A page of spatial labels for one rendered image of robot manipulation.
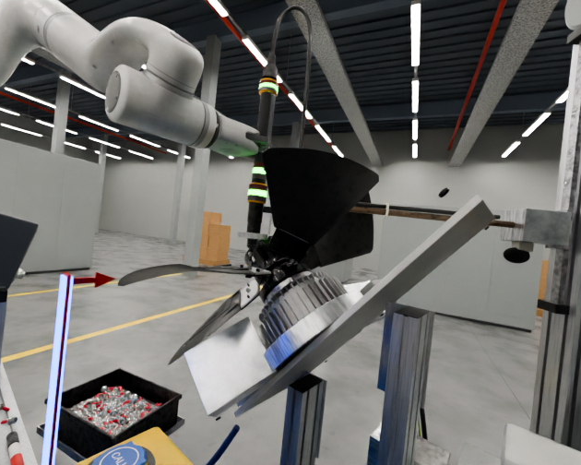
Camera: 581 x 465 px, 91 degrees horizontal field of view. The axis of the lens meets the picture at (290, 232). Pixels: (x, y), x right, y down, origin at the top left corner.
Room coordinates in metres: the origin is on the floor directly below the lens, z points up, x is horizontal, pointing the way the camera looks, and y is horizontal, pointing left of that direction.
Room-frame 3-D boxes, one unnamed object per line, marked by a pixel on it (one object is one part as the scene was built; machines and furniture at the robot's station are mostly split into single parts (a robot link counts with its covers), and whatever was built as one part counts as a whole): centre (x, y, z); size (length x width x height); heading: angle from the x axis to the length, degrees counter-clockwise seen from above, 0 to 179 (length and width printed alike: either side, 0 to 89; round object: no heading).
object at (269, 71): (0.67, 0.09, 1.46); 0.04 x 0.04 x 0.46
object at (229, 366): (0.61, 0.09, 0.98); 0.20 x 0.16 x 0.20; 51
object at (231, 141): (0.58, 0.15, 1.46); 0.11 x 0.10 x 0.07; 141
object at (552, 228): (0.62, -0.54, 1.35); 0.10 x 0.07 x 0.08; 86
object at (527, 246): (0.63, -0.50, 1.29); 0.05 x 0.04 x 0.05; 86
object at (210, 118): (0.54, 0.19, 1.46); 0.09 x 0.03 x 0.08; 51
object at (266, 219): (0.67, 0.08, 1.31); 0.09 x 0.07 x 0.10; 86
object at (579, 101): (0.62, -0.59, 1.48); 0.05 x 0.03 x 0.62; 176
